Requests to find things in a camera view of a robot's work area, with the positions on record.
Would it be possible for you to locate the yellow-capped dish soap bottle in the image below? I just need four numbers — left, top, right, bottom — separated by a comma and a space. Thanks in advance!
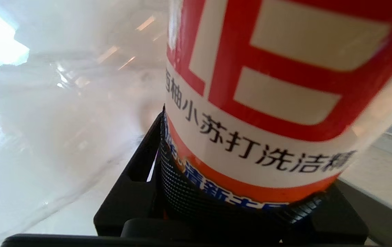
163, 0, 392, 206

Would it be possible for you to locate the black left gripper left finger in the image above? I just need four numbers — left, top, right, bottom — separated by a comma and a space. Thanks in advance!
93, 106, 237, 237

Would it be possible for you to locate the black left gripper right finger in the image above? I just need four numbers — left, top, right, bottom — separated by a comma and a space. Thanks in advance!
278, 184, 369, 246

